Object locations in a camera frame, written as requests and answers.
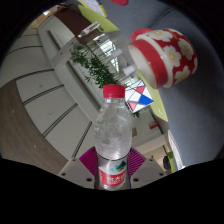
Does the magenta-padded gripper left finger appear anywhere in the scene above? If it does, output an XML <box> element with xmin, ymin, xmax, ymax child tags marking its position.
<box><xmin>58</xmin><ymin>147</ymin><xmax>99</xmax><ymax>190</ymax></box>

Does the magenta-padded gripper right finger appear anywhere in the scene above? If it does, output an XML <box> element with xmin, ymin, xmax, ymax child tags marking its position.
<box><xmin>127</xmin><ymin>147</ymin><xmax>168</xmax><ymax>190</ymax></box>

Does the clear red-capped water bottle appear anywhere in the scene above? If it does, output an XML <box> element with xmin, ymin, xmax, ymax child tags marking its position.
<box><xmin>94</xmin><ymin>84</ymin><xmax>133</xmax><ymax>191</ymax></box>

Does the red bin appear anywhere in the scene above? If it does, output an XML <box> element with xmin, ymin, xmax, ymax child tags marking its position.
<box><xmin>148</xmin><ymin>120</ymin><xmax>160</xmax><ymax>130</ymax></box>

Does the white cube with coloured triangles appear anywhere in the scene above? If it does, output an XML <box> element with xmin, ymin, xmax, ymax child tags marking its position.
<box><xmin>123</xmin><ymin>78</ymin><xmax>155</xmax><ymax>113</ymax></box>

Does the group of potted green plants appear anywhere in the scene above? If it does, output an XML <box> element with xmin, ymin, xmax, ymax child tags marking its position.
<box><xmin>70</xmin><ymin>43</ymin><xmax>141</xmax><ymax>118</ymax></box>

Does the red white floral mug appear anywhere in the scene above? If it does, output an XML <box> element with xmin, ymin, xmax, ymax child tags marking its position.
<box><xmin>128</xmin><ymin>27</ymin><xmax>199</xmax><ymax>90</ymax></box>

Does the flat round red coaster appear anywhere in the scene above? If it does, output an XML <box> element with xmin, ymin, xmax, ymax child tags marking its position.
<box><xmin>109</xmin><ymin>0</ymin><xmax>129</xmax><ymax>6</ymax></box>

